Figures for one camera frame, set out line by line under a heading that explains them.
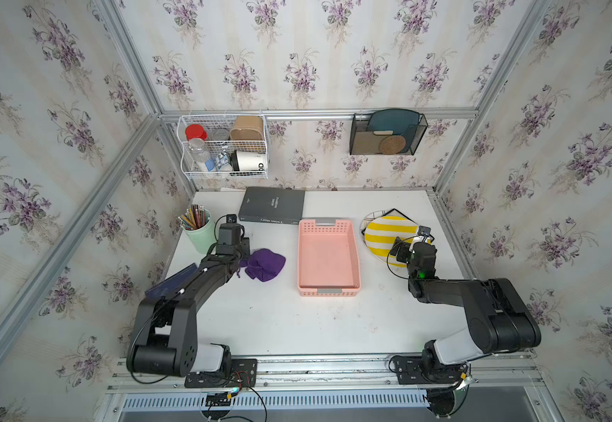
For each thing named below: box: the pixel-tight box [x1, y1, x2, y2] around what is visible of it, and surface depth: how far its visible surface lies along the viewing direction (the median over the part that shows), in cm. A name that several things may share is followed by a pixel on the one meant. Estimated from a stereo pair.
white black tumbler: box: [230, 149, 267, 172], surface depth 95 cm
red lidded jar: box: [184, 123, 208, 141], surface depth 93 cm
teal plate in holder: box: [367, 109, 420, 145], surface depth 92 cm
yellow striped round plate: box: [364, 215, 420, 268], surface depth 108 cm
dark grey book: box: [238, 186, 306, 225], surface depth 111 cm
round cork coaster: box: [378, 135, 407, 155], surface depth 100 cm
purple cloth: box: [239, 247, 287, 283], surface depth 94 cm
